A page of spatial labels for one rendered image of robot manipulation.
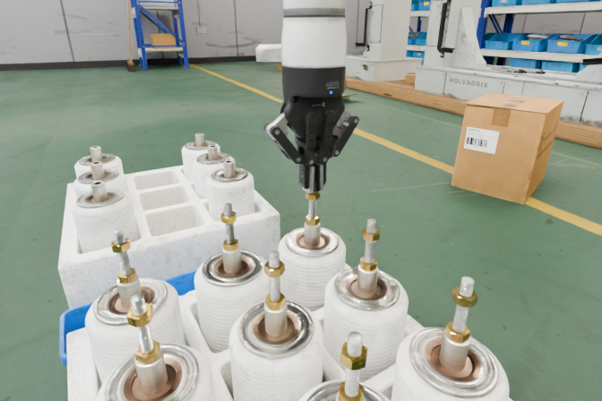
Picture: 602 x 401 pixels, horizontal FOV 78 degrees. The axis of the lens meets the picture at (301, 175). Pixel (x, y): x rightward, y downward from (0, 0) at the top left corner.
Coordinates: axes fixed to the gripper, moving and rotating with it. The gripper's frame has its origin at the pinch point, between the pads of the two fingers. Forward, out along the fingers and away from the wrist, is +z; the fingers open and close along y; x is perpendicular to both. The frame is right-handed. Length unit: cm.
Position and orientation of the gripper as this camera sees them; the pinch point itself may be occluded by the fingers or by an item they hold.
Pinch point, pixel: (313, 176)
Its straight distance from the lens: 48.8
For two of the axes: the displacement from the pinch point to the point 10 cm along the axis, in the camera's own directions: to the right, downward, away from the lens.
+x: -4.9, -3.2, 8.1
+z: 0.0, 9.3, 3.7
